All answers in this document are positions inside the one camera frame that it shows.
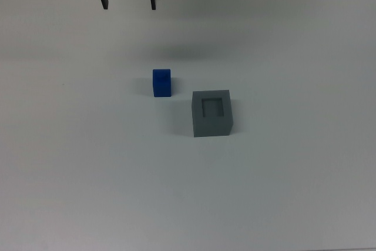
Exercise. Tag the grey hollow cuboid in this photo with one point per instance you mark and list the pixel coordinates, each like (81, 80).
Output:
(211, 126)

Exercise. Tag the blue block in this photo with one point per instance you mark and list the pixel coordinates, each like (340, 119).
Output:
(161, 85)

